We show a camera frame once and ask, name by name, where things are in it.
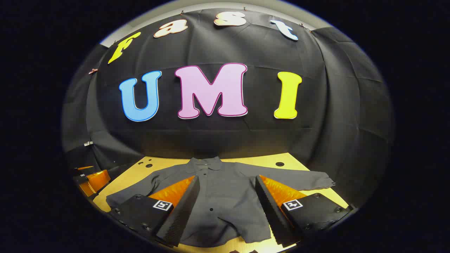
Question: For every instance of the black backdrop cloth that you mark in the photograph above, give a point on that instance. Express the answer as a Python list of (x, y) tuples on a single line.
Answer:
[(246, 140)]

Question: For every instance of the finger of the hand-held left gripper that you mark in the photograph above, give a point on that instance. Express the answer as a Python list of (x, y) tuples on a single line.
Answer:
[(96, 181), (81, 177)]

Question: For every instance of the silver metal clip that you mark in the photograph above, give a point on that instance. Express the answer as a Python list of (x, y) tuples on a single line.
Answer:
[(88, 143)]

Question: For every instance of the grey button shirt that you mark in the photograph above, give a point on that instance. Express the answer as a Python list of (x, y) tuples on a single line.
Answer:
[(225, 196)]

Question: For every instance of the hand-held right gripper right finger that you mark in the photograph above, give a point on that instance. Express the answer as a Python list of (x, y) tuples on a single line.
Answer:
[(272, 211)]

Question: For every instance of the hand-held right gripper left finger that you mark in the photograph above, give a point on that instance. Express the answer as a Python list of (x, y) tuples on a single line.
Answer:
[(182, 211)]

